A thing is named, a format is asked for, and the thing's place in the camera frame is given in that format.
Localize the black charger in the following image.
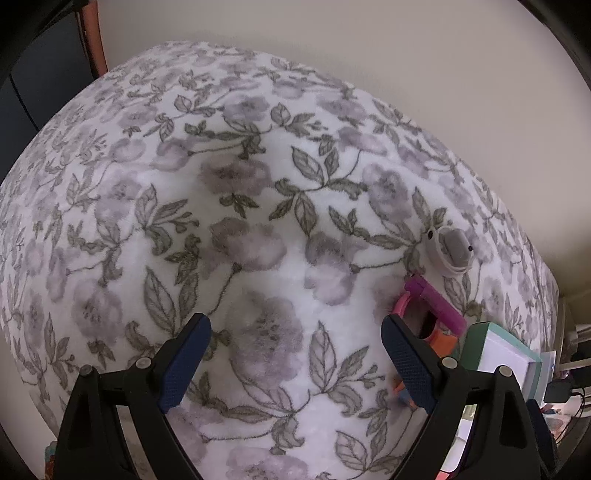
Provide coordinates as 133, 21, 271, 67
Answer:
544, 381, 573, 404

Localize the red-brown wooden frame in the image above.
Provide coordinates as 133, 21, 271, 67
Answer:
76, 0, 109, 79

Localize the pink purple plastic toy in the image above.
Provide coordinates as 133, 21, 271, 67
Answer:
392, 274, 468, 335

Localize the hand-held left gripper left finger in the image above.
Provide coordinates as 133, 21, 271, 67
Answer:
54, 313, 212, 480

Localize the floral blanket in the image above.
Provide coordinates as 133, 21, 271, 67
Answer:
0, 41, 561, 480

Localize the dark blue cabinet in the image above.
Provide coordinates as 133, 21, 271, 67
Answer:
0, 14, 100, 185

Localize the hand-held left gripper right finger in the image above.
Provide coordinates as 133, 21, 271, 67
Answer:
381, 314, 543, 480

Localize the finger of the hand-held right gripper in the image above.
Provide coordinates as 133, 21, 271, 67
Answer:
526, 399, 557, 468

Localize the teal cardboard box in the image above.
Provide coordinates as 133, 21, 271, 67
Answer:
455, 322, 544, 402

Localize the white earbuds case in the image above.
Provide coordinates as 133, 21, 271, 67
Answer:
425, 225, 474, 277

